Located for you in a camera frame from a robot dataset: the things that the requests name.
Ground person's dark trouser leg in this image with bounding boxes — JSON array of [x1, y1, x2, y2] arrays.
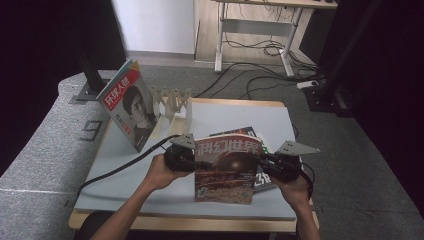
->
[[73, 210, 113, 240]]

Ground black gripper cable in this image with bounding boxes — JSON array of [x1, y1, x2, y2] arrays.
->
[[297, 162, 317, 202], [76, 133, 182, 200]]

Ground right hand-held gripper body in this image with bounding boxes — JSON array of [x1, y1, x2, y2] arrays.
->
[[264, 139, 321, 184]]

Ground person's right hand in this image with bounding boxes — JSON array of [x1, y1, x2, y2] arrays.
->
[[269, 174, 313, 215]]

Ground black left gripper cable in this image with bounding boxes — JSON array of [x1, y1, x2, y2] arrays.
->
[[76, 133, 182, 200]]

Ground wooden table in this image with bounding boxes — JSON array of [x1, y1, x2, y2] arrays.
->
[[68, 94, 320, 234]]

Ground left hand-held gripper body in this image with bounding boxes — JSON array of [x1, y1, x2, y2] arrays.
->
[[163, 132, 198, 174]]

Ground black curtain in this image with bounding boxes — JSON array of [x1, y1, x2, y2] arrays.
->
[[0, 0, 130, 178], [299, 0, 424, 219]]

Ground white frame desk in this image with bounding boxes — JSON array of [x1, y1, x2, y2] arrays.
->
[[213, 0, 339, 79]]

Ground black floor cable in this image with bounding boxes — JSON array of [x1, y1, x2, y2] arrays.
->
[[194, 61, 321, 100], [245, 74, 302, 101]]

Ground white power strip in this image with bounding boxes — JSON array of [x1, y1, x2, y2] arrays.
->
[[296, 79, 320, 91]]

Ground coiled black floor cables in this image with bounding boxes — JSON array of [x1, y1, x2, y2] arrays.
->
[[222, 39, 318, 72]]

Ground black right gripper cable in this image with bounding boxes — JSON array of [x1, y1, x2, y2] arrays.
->
[[297, 162, 317, 202]]

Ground portrait magazine with red banner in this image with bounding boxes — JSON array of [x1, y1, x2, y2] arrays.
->
[[96, 58, 161, 154]]

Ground wooden expandable book rack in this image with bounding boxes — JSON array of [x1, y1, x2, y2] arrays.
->
[[148, 85, 195, 142]]

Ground dark blue cracked-rock magazine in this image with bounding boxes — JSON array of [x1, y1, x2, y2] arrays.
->
[[208, 126, 278, 194]]

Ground red-brown magazine with sphere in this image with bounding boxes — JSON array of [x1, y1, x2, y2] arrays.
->
[[193, 132, 264, 205]]

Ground person's left hand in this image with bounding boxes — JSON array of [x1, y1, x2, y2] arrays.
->
[[140, 152, 192, 193]]

